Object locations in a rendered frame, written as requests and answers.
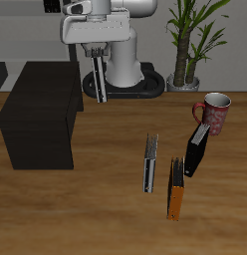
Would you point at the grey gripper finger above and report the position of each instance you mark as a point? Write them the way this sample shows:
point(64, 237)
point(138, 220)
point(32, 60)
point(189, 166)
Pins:
point(106, 47)
point(86, 49)

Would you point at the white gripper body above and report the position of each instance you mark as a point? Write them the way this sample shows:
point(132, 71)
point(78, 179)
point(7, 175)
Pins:
point(95, 31)

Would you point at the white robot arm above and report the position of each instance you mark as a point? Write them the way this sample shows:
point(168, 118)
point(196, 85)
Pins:
point(123, 63)

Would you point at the black book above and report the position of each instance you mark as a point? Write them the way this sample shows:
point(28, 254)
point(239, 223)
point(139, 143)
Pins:
point(196, 152)

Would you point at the striped grey book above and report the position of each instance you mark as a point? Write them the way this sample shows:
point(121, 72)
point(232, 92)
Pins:
point(149, 172)

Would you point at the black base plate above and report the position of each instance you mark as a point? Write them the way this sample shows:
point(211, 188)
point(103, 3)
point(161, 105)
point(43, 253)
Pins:
point(152, 87)

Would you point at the dark brown desk caddy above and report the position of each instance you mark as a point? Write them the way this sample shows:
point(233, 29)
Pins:
point(39, 113)

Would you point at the green pot plant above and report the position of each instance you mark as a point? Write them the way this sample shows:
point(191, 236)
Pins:
point(182, 59)

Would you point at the red patterned mug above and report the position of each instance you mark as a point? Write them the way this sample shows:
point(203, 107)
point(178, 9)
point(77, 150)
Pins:
point(216, 116)

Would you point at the orange book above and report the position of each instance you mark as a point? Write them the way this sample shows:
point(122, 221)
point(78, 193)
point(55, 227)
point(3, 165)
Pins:
point(176, 199)

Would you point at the black background object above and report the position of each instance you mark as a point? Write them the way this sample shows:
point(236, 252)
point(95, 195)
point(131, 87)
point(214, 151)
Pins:
point(51, 5)

